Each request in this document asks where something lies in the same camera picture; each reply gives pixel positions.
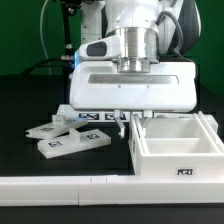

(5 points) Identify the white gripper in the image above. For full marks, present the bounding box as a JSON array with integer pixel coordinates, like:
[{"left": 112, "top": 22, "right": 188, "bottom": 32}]
[{"left": 70, "top": 61, "right": 196, "bottom": 138}]

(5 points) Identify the white cabinet body box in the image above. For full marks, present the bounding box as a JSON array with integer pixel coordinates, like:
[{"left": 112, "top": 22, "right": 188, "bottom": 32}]
[{"left": 129, "top": 112, "right": 224, "bottom": 178}]

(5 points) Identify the white cabinet door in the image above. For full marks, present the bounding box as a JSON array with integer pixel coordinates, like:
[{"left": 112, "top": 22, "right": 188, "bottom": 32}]
[
  {"left": 26, "top": 115, "right": 88, "bottom": 140},
  {"left": 37, "top": 128, "right": 111, "bottom": 159}
]

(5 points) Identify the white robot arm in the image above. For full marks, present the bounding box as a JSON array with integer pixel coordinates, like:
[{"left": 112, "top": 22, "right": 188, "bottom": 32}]
[{"left": 70, "top": 0, "right": 201, "bottom": 120}]

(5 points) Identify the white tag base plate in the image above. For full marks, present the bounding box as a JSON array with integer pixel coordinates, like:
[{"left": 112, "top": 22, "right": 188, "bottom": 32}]
[{"left": 56, "top": 104, "right": 134, "bottom": 123}]

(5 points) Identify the white front fence rail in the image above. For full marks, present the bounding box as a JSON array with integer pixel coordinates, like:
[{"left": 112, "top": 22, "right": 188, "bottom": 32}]
[{"left": 0, "top": 176, "right": 224, "bottom": 206}]

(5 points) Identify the black cable bundle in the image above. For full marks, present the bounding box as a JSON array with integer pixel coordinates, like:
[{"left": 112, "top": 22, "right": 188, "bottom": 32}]
[{"left": 20, "top": 57, "right": 76, "bottom": 76}]

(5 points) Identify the white hanging cable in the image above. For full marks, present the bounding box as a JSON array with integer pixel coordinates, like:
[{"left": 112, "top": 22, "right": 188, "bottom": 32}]
[{"left": 39, "top": 0, "right": 54, "bottom": 76}]

